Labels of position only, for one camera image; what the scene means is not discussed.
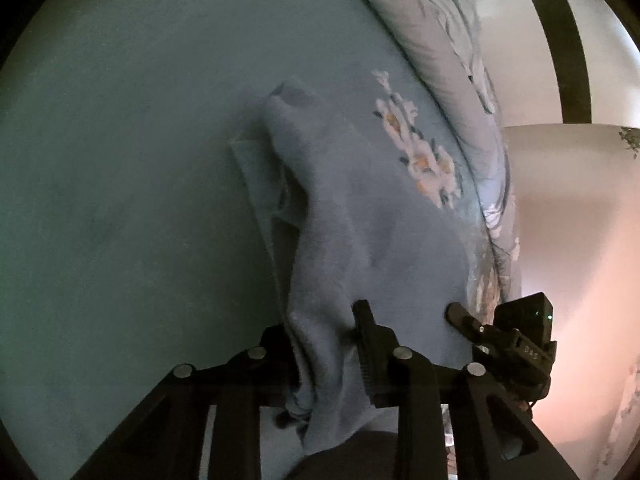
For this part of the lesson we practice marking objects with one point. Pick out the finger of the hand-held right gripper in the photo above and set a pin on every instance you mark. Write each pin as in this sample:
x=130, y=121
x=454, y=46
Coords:
x=465, y=321

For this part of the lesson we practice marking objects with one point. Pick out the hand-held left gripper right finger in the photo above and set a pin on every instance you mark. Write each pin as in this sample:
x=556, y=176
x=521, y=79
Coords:
x=367, y=340

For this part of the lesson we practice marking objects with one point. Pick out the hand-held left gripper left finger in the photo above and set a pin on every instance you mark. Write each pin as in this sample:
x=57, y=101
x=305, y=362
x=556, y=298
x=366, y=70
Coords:
x=270, y=365

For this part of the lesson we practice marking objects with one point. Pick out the light blue towel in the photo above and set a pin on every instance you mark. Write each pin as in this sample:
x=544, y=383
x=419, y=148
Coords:
x=350, y=240

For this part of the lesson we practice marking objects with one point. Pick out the white floral cloth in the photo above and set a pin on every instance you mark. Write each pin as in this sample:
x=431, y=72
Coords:
x=575, y=240

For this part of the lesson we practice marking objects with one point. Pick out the teal floral bed sheet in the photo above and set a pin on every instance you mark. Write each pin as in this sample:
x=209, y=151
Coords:
x=125, y=160

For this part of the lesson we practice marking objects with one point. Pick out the light blue floral quilt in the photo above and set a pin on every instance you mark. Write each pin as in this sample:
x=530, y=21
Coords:
x=450, y=40

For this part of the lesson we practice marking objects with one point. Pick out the black vertical trim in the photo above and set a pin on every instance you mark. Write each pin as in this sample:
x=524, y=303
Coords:
x=555, y=45

